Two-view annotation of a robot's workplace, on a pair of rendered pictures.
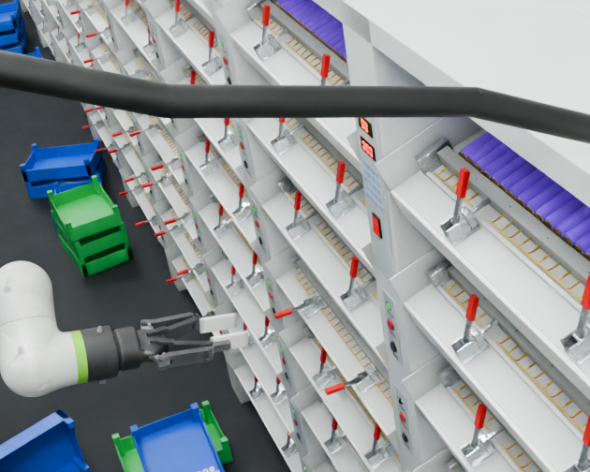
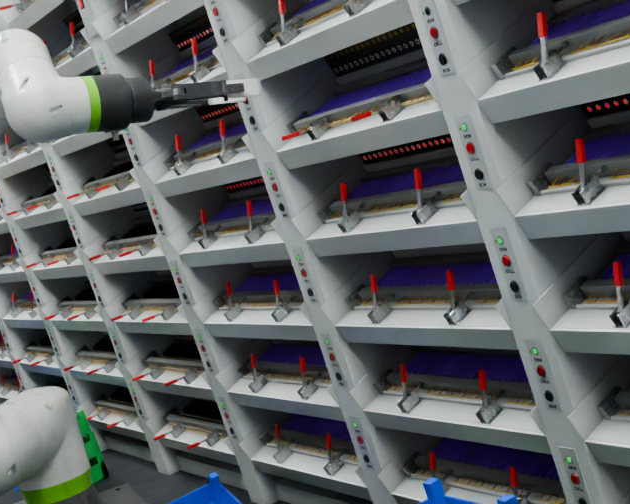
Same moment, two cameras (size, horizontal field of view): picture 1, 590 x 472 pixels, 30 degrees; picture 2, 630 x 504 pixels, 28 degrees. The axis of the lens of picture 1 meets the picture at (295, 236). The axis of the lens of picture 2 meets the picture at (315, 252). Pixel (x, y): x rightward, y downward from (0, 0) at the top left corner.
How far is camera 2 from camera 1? 1.44 m
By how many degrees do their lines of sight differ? 27
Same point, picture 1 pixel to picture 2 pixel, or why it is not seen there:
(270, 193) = (252, 49)
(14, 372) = (23, 95)
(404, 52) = not seen: outside the picture
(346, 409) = (381, 222)
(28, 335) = (33, 67)
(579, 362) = not seen: outside the picture
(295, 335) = (309, 223)
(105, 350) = (115, 81)
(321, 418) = (358, 315)
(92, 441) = not seen: outside the picture
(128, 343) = (138, 81)
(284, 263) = (281, 132)
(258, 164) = (234, 17)
